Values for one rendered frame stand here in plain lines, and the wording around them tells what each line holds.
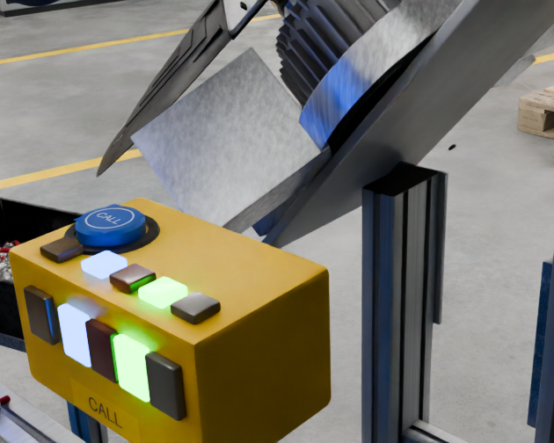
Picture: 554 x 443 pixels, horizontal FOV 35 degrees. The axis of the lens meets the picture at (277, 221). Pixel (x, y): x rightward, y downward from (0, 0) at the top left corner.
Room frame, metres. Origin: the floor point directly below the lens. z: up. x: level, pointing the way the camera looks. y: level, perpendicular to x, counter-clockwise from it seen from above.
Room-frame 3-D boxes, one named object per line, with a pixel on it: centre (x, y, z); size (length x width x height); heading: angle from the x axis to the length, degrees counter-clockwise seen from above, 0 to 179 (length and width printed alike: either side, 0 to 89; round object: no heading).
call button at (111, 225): (0.47, 0.10, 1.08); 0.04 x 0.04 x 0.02
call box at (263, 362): (0.44, 0.06, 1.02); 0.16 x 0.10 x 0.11; 46
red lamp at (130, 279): (0.41, 0.08, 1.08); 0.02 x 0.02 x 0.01; 46
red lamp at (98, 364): (0.39, 0.09, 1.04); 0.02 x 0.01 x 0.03; 46
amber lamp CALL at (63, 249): (0.44, 0.12, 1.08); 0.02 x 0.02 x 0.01; 46
